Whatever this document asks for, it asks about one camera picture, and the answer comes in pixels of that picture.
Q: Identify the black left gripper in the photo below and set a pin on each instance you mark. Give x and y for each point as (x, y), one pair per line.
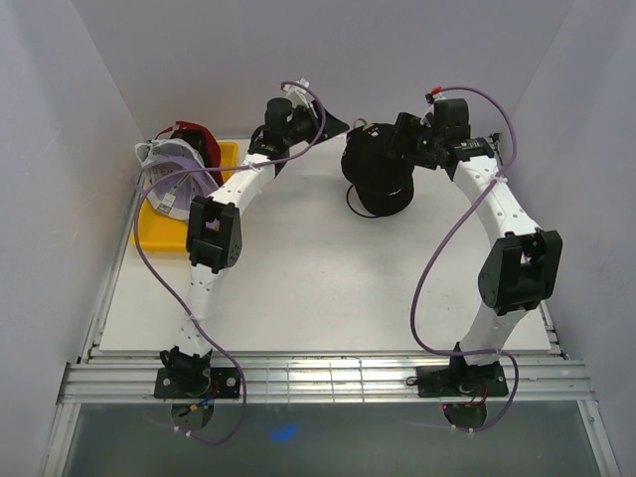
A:
(333, 127)

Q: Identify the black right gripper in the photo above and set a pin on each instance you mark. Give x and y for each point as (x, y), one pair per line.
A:
(408, 127)

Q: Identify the black NY baseball cap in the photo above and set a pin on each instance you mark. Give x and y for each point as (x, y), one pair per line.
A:
(383, 184)

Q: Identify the purple LA baseball cap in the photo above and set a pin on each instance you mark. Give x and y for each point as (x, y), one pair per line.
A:
(173, 191)

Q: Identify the tan R baseball cap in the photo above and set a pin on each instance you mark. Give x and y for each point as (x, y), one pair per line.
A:
(361, 122)

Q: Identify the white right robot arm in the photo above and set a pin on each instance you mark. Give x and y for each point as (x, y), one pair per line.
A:
(520, 270)

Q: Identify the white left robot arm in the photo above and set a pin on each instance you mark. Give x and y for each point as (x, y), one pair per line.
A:
(214, 238)

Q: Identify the red baseball cap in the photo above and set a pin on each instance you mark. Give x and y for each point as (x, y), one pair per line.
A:
(199, 137)

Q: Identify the white baseball cap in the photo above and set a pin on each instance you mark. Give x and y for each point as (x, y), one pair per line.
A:
(177, 151)

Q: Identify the yellow plastic bin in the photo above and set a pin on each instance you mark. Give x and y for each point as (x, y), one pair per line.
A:
(159, 233)

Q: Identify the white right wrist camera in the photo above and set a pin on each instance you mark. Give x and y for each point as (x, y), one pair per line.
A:
(429, 99)

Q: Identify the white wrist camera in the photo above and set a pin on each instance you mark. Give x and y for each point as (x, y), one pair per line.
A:
(429, 99)
(296, 92)

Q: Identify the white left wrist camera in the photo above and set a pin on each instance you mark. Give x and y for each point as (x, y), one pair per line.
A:
(296, 92)

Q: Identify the black wire hat stand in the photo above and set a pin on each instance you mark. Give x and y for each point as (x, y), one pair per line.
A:
(353, 209)

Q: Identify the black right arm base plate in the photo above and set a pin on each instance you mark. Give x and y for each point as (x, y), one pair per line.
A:
(443, 382)

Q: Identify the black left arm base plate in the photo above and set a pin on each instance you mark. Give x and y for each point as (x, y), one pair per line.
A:
(223, 382)

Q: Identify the aluminium frame rail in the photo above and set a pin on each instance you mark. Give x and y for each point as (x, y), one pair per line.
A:
(317, 379)

